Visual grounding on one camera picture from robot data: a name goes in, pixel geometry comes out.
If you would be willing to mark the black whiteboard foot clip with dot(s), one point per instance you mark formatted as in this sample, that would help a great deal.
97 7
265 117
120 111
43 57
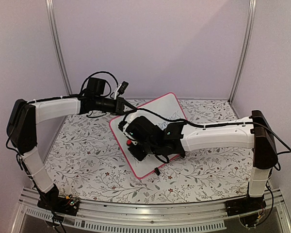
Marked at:
157 171

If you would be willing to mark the right aluminium corner post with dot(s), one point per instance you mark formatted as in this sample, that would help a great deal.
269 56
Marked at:
245 46

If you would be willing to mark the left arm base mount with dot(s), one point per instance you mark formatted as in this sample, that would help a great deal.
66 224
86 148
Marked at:
67 205

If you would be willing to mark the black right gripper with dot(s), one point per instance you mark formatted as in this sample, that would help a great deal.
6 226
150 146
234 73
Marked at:
138 155

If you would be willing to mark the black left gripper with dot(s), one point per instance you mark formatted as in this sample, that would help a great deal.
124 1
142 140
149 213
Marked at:
120 106

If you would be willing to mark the aluminium front rail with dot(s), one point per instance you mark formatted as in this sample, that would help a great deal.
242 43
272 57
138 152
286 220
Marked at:
108 217

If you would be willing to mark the left aluminium corner post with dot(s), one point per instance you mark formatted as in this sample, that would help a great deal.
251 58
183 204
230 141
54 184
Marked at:
57 45

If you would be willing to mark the aluminium corner post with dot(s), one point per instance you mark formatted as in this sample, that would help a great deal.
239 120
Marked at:
245 46
57 45

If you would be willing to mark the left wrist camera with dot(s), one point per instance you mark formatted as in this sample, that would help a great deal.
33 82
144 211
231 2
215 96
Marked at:
120 89

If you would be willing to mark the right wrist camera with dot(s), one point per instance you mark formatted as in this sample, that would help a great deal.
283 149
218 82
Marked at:
123 126

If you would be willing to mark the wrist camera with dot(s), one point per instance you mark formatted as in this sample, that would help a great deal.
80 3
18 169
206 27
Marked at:
120 89
123 126

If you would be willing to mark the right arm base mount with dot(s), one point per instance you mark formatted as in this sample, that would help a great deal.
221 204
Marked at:
244 205

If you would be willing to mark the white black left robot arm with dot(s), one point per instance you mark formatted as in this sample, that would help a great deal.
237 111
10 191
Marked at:
27 115

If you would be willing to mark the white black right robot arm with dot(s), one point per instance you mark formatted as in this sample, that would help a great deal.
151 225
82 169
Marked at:
251 132

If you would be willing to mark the floral patterned table mat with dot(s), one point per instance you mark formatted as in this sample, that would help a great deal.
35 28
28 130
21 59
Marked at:
86 161

